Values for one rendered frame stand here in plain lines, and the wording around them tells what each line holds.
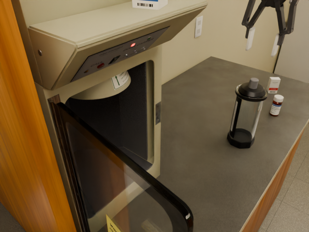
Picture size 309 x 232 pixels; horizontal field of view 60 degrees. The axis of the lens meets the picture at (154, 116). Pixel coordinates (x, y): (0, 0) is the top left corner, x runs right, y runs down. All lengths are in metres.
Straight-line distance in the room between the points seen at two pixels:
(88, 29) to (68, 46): 0.05
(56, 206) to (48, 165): 0.09
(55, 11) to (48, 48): 0.08
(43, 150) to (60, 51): 0.14
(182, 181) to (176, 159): 0.11
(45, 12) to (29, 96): 0.15
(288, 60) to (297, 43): 0.21
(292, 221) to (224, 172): 1.25
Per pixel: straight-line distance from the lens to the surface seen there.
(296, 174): 2.50
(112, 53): 0.45
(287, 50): 3.56
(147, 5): 0.50
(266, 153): 1.09
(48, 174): 0.44
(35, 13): 0.45
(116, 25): 0.41
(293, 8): 0.87
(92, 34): 0.38
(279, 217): 2.15
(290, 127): 1.27
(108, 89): 0.61
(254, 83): 0.97
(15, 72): 0.35
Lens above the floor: 1.62
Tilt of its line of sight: 35 degrees down
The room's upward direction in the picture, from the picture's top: straight up
